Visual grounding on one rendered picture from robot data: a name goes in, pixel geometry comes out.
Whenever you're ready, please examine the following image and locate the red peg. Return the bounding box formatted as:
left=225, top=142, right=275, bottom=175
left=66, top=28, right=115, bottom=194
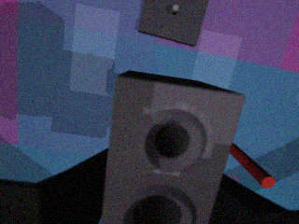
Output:
left=229, top=143, right=275, bottom=189

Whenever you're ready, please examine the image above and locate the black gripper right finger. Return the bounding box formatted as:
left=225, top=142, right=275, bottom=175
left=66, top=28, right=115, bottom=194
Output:
left=208, top=175, right=299, bottom=224

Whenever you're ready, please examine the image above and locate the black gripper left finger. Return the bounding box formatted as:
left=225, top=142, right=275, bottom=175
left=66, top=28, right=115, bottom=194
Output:
left=0, top=148, right=108, bottom=224

